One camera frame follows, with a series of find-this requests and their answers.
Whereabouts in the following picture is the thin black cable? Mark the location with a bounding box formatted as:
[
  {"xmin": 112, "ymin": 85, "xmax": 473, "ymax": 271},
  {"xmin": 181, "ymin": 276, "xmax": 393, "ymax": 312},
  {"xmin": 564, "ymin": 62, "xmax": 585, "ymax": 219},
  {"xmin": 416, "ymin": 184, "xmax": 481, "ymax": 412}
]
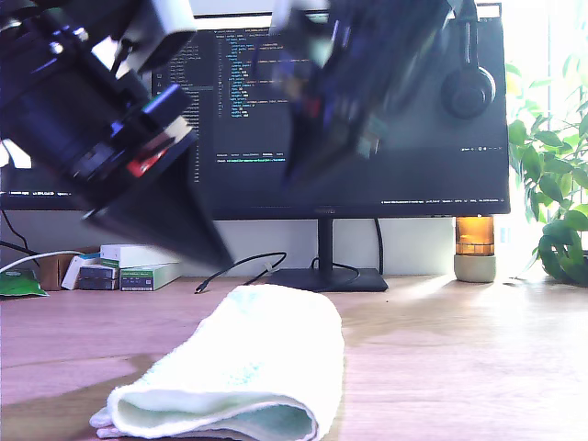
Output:
[{"xmin": 0, "ymin": 210, "xmax": 42, "ymax": 258}]

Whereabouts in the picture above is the black over-ear headphones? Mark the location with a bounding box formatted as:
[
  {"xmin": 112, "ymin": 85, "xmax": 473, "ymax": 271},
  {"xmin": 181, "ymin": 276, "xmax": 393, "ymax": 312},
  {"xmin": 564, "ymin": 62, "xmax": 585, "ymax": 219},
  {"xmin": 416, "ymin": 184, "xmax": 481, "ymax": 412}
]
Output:
[{"xmin": 440, "ymin": 0, "xmax": 498, "ymax": 120}]

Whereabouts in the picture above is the white pastel striped tea towel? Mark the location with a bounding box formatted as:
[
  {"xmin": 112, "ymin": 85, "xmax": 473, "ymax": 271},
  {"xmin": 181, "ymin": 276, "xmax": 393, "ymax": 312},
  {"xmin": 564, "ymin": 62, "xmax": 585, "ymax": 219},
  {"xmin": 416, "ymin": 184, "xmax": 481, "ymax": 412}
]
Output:
[{"xmin": 89, "ymin": 283, "xmax": 346, "ymax": 441}]

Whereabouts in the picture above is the green potted leafy plant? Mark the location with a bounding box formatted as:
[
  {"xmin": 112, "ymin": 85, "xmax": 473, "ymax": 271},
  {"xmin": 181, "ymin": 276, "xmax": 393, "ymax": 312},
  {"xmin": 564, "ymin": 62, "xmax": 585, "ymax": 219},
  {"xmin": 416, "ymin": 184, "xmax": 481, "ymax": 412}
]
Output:
[{"xmin": 504, "ymin": 45, "xmax": 588, "ymax": 288}]

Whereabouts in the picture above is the black cable with plug end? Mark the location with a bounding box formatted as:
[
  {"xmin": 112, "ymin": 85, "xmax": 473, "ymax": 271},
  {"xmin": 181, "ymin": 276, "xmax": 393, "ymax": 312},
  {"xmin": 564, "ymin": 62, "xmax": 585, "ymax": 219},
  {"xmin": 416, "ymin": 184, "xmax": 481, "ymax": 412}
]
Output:
[{"xmin": 195, "ymin": 251, "xmax": 362, "ymax": 296}]

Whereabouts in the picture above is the green snack bag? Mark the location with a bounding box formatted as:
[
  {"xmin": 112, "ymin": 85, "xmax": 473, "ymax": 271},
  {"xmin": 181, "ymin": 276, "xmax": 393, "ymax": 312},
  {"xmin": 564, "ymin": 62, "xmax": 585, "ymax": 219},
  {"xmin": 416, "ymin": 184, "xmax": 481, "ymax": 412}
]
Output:
[{"xmin": 0, "ymin": 269, "xmax": 50, "ymax": 299}]

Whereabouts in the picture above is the amber glass jar grey base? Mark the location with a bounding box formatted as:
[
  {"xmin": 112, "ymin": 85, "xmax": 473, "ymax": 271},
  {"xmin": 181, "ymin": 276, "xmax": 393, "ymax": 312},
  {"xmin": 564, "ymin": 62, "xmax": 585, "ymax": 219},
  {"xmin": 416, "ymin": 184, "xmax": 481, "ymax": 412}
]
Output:
[{"xmin": 453, "ymin": 216, "xmax": 498, "ymax": 284}]

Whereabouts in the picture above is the black monitor with terminal windows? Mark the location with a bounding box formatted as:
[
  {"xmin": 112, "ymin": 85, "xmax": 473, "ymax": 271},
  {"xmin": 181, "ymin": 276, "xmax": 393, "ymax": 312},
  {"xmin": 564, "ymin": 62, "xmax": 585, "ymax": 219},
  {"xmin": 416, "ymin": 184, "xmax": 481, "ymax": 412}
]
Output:
[{"xmin": 0, "ymin": 137, "xmax": 93, "ymax": 212}]

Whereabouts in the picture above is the brown cardboard box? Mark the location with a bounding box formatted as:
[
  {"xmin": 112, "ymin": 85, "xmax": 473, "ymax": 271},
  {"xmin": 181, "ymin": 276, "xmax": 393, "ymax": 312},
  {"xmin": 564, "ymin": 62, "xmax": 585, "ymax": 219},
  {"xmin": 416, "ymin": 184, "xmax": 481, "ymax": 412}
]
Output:
[{"xmin": 39, "ymin": 250, "xmax": 100, "ymax": 291}]

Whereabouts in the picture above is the black monitor power cable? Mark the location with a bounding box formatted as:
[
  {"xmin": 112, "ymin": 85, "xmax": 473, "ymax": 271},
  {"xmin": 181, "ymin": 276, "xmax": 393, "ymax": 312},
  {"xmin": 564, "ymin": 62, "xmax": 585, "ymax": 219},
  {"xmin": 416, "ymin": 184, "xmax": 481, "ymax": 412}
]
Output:
[{"xmin": 374, "ymin": 218, "xmax": 386, "ymax": 275}]

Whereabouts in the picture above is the black Huawei monitor on stand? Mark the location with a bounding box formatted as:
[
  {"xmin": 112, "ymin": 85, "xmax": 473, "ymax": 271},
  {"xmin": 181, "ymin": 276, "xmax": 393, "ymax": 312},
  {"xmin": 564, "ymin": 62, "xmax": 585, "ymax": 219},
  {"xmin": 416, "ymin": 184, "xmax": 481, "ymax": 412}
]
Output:
[{"xmin": 151, "ymin": 4, "xmax": 512, "ymax": 293}]

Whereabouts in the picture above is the green and white box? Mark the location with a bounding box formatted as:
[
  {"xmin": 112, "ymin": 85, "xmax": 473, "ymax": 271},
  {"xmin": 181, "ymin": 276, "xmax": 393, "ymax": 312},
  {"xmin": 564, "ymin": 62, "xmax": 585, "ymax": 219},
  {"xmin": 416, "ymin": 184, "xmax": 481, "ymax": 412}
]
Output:
[{"xmin": 119, "ymin": 262, "xmax": 185, "ymax": 292}]

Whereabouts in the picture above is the white cable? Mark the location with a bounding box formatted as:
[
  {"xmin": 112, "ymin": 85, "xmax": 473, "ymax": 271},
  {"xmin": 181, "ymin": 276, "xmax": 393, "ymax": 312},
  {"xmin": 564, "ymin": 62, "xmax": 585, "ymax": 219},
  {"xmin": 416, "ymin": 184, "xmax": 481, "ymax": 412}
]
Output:
[{"xmin": 0, "ymin": 250, "xmax": 86, "ymax": 276}]

